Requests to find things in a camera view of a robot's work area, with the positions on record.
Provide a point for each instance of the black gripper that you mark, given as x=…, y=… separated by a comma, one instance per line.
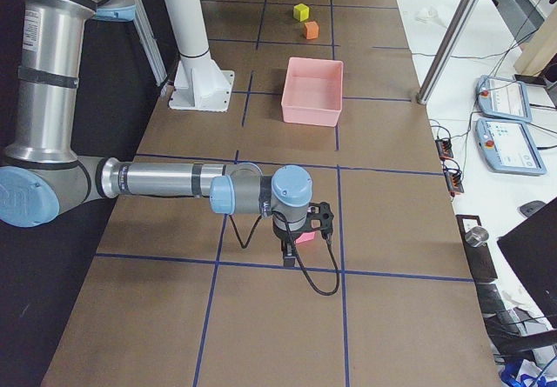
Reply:
x=285, y=234

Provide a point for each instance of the pink foam block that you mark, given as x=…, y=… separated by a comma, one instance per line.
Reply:
x=305, y=237

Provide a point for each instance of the orange foam block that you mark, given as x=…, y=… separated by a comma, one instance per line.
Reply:
x=311, y=30

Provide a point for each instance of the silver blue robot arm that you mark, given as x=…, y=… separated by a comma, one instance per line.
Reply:
x=43, y=177

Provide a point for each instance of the pink plastic bin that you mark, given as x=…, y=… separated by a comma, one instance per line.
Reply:
x=313, y=91

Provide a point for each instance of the orange black connector box near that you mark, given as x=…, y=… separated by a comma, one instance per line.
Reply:
x=453, y=177

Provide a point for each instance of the orange black connector box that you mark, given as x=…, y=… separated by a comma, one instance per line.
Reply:
x=445, y=148
x=453, y=177

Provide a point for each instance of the orange black connector box far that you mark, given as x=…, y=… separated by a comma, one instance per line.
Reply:
x=445, y=148

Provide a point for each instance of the silver metal cylinder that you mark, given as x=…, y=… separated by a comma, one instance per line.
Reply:
x=476, y=236

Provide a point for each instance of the yellow foam block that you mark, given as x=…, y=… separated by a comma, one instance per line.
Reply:
x=300, y=12

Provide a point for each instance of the lower teach pendant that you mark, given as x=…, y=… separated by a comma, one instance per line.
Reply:
x=508, y=147

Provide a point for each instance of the teach pendant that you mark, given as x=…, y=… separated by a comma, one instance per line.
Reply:
x=508, y=147
x=503, y=98

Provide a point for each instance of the upper teach pendant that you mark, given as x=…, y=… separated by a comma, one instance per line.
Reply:
x=503, y=98

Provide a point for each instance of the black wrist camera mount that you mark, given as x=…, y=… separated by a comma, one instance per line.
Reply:
x=319, y=218

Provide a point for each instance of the aluminium frame post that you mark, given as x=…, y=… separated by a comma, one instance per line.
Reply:
x=445, y=50

